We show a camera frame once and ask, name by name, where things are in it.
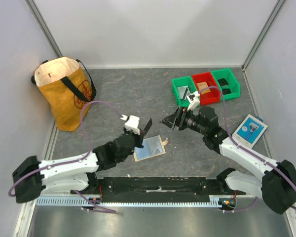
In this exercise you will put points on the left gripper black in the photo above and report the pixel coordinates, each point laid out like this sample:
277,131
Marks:
139,138

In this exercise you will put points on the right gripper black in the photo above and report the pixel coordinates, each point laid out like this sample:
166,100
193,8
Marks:
178,119

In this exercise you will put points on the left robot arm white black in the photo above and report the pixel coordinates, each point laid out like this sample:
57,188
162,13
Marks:
33,177

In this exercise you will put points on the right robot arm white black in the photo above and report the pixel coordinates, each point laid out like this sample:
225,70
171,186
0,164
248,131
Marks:
272,181

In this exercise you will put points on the silver card in bin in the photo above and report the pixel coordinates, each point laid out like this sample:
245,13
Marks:
181,91

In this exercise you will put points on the orange card in bin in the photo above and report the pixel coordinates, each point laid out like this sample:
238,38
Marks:
204,90

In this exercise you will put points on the black card lower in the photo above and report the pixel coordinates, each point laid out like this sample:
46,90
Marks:
226,91

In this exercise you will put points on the black card upper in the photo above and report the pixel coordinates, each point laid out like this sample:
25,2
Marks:
222,82

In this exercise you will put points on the left green plastic bin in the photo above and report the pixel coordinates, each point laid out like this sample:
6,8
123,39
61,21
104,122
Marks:
183,81

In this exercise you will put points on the green plastic bin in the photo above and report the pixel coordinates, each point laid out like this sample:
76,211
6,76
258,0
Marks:
183,81
233,83

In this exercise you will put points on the red plastic bin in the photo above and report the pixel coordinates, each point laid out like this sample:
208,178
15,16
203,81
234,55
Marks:
212,97

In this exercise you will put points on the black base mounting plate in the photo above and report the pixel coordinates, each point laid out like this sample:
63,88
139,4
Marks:
158,189

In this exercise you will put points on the right green plastic bin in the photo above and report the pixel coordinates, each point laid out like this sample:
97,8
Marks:
233,83

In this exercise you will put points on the blue razor package box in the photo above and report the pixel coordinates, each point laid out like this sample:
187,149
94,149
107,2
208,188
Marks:
250,131

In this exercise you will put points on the yellow paper tote bag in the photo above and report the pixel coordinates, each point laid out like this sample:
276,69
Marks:
67,86

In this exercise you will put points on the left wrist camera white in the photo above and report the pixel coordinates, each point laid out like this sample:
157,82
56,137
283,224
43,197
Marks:
131,123

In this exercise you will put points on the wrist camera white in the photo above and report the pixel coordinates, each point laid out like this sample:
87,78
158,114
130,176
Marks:
131,123
194,100

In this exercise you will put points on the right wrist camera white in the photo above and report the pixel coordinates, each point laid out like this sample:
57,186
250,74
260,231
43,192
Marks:
194,100

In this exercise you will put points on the slotted cable duct rail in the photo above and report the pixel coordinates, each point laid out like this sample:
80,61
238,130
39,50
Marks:
79,201

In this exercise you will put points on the aluminium frame profile rail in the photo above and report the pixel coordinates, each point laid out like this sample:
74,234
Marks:
239,216

